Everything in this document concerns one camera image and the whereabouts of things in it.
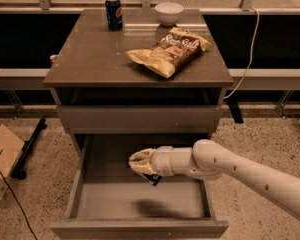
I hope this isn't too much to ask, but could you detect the dark blue rxbar wrapper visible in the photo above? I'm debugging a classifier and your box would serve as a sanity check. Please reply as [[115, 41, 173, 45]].
[[138, 172, 162, 186]]

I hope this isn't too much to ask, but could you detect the white power cable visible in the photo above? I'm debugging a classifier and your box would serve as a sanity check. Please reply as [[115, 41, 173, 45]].
[[223, 7, 260, 101]]

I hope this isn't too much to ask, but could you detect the closed grey top drawer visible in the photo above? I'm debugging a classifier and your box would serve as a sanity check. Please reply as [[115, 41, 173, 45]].
[[57, 106, 221, 134]]

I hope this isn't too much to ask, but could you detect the black floor stand bar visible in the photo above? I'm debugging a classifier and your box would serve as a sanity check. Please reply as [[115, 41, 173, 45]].
[[11, 118, 47, 179]]

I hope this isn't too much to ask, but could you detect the small can behind cabinet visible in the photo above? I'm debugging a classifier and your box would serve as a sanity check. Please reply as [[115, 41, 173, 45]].
[[49, 54, 58, 66]]

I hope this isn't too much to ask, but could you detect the grey drawer cabinet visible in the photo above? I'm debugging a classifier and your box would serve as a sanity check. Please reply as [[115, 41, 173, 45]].
[[42, 8, 234, 240]]

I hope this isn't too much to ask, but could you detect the blue pepsi can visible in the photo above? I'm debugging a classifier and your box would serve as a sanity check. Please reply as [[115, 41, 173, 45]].
[[105, 0, 123, 31]]

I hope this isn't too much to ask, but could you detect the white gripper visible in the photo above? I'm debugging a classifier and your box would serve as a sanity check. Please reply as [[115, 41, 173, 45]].
[[129, 146, 174, 177]]

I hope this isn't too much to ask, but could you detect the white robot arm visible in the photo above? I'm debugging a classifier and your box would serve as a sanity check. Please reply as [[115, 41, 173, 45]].
[[128, 139, 300, 221]]

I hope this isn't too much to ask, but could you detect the white ceramic bowl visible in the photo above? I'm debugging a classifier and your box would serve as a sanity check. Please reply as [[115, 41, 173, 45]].
[[155, 2, 184, 26]]

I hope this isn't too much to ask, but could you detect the gold brown chip bag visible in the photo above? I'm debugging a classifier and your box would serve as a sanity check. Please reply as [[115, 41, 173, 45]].
[[126, 27, 211, 78]]

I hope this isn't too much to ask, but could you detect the open grey middle drawer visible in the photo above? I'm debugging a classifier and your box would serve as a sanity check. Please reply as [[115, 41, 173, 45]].
[[50, 134, 228, 240]]

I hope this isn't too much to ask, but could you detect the black table leg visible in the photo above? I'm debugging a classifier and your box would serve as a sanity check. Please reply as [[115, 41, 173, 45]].
[[226, 100, 244, 124]]

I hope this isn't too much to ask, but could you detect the thin black cable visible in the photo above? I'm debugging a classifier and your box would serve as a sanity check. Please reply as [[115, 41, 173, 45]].
[[0, 154, 40, 240]]

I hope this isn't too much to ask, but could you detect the cardboard box left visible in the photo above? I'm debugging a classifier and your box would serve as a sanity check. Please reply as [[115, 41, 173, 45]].
[[0, 122, 24, 200]]

